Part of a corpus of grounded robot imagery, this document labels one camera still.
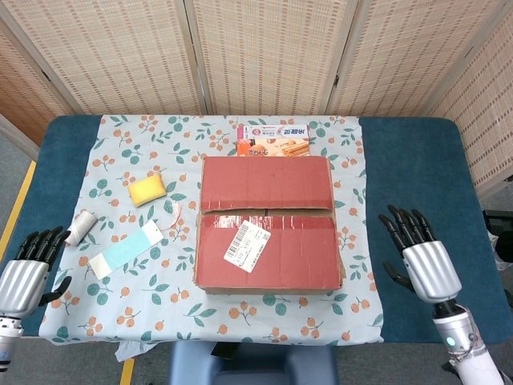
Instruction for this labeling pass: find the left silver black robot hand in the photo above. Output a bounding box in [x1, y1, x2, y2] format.
[0, 226, 73, 320]

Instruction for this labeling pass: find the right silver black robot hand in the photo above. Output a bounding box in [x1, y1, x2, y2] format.
[378, 205, 463, 302]

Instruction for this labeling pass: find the brown cardboard box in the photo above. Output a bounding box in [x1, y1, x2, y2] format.
[194, 155, 346, 296]

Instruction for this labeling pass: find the orange biscuit box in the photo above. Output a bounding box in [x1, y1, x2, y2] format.
[236, 138, 310, 157]

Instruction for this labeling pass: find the black device at table side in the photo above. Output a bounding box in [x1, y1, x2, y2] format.
[483, 209, 513, 265]

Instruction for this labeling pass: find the white paper roll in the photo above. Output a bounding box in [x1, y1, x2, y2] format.
[63, 210, 99, 247]

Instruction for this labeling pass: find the teal and white paper card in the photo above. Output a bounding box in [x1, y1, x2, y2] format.
[88, 219, 165, 279]

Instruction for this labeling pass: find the yellow sponge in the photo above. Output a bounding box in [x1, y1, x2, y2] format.
[127, 173, 168, 208]

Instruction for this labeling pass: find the clear plastic scrap red edge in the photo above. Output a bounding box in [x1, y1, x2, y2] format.
[162, 201, 184, 232]

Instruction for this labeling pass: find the blue padded seat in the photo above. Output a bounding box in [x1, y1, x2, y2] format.
[168, 342, 340, 385]

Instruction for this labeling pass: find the woven wicker folding screen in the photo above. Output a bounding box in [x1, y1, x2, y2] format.
[0, 0, 513, 201]

